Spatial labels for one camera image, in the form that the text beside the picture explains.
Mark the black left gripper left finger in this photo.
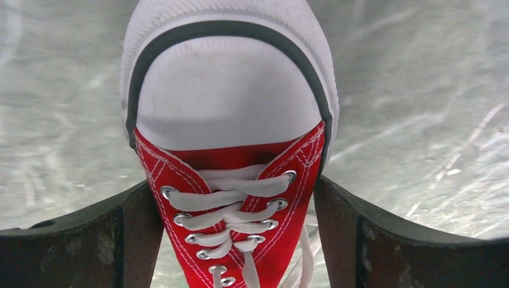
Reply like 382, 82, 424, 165
1, 182, 163, 287

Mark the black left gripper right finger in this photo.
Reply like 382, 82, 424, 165
314, 177, 508, 288

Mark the red canvas sneaker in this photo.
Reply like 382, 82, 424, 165
120, 1, 339, 287

